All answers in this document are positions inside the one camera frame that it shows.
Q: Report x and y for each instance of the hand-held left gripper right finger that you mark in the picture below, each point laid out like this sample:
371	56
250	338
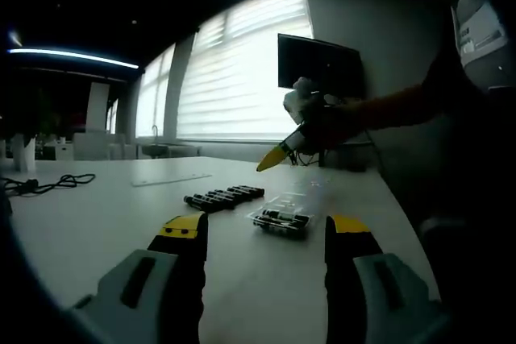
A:
350	279

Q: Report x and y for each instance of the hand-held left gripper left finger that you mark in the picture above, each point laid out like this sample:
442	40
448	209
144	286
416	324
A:
161	279

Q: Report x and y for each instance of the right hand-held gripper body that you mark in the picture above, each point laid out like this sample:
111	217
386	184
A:
300	98

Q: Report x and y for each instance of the clear plastic box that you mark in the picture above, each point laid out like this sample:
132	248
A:
298	197

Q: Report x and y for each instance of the row of medicine bottles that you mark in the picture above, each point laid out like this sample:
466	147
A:
225	197

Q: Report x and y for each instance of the large window blind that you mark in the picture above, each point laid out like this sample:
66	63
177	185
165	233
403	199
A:
242	78

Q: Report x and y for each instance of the clear plastic strip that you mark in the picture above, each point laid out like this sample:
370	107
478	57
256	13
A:
173	180

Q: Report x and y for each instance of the dark sink counter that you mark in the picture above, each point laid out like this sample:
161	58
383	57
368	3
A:
171	151

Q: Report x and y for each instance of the sink faucet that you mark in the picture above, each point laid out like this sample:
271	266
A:
155	134

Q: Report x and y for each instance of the narrow window blind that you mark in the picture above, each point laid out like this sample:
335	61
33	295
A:
155	98

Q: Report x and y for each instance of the white cabinet row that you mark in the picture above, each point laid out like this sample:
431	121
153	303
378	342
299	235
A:
105	146

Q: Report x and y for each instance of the person's dark jacket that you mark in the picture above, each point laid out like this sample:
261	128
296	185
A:
475	199

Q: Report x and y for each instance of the small window blind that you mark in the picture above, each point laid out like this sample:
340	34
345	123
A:
111	116

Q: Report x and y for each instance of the white pillar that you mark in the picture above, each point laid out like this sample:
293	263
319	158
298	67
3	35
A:
97	106

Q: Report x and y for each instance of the white plant vase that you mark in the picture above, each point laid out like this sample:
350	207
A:
23	154

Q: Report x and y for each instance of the white chest device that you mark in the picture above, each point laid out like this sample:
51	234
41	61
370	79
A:
479	26

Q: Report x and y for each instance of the long ceiling light strip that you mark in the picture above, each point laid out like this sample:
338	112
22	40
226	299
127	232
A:
72	56

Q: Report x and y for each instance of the black wall television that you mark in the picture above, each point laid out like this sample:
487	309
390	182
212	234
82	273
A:
322	62

